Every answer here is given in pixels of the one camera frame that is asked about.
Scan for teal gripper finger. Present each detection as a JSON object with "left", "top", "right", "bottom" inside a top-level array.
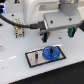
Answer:
[
  {"left": 42, "top": 32, "right": 50, "bottom": 43},
  {"left": 68, "top": 27, "right": 76, "bottom": 37}
]

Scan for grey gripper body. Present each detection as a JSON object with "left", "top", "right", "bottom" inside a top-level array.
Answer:
[{"left": 42, "top": 12, "right": 81, "bottom": 32}]

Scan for blue gear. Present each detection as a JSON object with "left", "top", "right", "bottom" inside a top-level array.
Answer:
[{"left": 42, "top": 46, "right": 60, "bottom": 61}]

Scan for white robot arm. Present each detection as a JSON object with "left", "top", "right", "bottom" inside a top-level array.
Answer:
[{"left": 23, "top": 0, "right": 82, "bottom": 42}]

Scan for left metal peg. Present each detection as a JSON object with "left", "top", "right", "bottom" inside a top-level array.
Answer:
[{"left": 33, "top": 51, "right": 38, "bottom": 61}]

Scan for beige connector block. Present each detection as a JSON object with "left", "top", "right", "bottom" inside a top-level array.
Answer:
[{"left": 13, "top": 18, "right": 24, "bottom": 37}]

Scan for black cable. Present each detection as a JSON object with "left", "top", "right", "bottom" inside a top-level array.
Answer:
[{"left": 0, "top": 13, "right": 46, "bottom": 30}]

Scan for metal base plate black border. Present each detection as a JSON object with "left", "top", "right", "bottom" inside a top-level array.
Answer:
[{"left": 25, "top": 46, "right": 66, "bottom": 68}]

